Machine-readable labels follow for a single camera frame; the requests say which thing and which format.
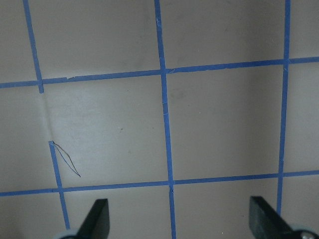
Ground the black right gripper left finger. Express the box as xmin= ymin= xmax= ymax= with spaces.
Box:
xmin=76 ymin=199 xmax=110 ymax=239

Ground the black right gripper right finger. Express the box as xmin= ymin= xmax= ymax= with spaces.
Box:
xmin=249 ymin=196 xmax=293 ymax=237

